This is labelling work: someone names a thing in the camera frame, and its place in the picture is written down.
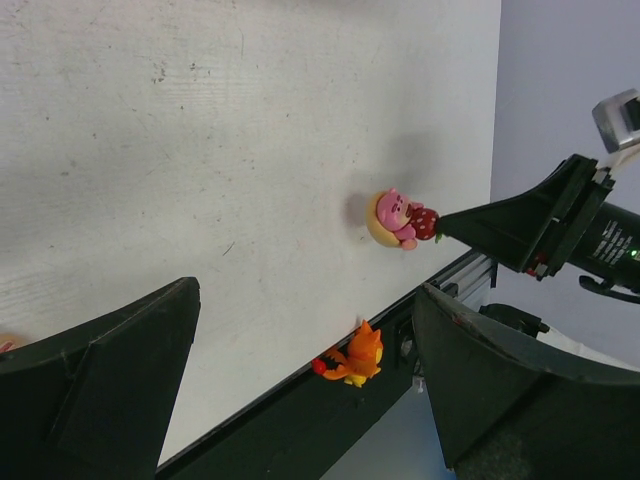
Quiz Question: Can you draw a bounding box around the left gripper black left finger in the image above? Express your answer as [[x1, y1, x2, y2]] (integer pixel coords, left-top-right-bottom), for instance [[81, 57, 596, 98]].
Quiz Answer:
[[1, 277, 201, 479]]

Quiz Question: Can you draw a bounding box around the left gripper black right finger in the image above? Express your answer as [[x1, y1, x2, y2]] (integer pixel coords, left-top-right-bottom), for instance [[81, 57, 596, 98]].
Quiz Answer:
[[413, 285, 639, 479]]

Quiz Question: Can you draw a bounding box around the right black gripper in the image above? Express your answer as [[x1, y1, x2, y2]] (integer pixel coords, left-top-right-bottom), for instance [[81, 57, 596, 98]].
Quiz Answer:
[[437, 154, 615, 280]]

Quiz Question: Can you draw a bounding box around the pink bear strawberry donut toy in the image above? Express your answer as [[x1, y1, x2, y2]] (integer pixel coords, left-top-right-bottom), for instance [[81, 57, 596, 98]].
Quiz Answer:
[[365, 188, 443, 251]]

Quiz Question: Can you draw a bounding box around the orange spiky creature toy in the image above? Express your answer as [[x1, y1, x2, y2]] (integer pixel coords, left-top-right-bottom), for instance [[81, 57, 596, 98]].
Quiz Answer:
[[311, 320, 384, 388]]

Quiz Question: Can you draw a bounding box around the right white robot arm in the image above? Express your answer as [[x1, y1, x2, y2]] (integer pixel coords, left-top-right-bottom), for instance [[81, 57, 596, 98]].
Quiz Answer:
[[435, 154, 639, 304]]

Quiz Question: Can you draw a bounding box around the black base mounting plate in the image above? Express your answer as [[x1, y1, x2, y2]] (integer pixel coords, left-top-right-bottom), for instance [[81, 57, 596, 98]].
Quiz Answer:
[[154, 249, 501, 480]]

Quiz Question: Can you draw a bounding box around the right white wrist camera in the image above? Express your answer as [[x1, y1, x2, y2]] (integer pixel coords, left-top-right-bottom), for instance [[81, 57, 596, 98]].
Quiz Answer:
[[592, 89, 639, 174]]

